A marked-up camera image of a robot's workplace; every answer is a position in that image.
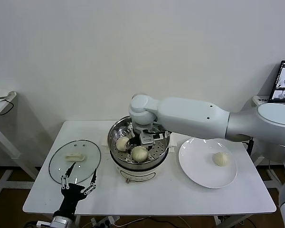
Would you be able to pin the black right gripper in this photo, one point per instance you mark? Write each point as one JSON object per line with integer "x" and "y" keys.
{"x": 137, "y": 137}

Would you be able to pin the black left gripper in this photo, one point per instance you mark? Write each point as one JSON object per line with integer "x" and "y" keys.
{"x": 70, "y": 196}

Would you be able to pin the white steamed baozi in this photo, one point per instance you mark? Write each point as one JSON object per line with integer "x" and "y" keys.
{"x": 222, "y": 159}
{"x": 121, "y": 143}
{"x": 139, "y": 154}

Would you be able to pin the round glass pot lid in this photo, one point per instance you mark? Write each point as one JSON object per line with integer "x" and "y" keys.
{"x": 61, "y": 166}

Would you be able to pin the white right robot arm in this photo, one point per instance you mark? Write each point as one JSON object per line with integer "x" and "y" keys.
{"x": 192, "y": 118}

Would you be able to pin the stainless steel steamer basket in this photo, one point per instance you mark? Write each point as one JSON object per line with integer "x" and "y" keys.
{"x": 161, "y": 147}

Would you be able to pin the cream electric cooker base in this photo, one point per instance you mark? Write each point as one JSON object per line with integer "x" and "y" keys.
{"x": 137, "y": 174}

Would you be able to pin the white power strip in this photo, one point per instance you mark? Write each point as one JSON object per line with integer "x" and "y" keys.
{"x": 104, "y": 222}

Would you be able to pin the white round plate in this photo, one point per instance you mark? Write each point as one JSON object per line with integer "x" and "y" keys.
{"x": 199, "y": 166}

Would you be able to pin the white cloth bag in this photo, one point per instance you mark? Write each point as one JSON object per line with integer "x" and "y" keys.
{"x": 0, "y": 94}

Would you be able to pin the grey open laptop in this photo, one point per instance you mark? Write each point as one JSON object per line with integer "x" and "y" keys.
{"x": 283, "y": 83}

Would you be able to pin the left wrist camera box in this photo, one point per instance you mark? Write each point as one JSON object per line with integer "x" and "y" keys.
{"x": 60, "y": 222}

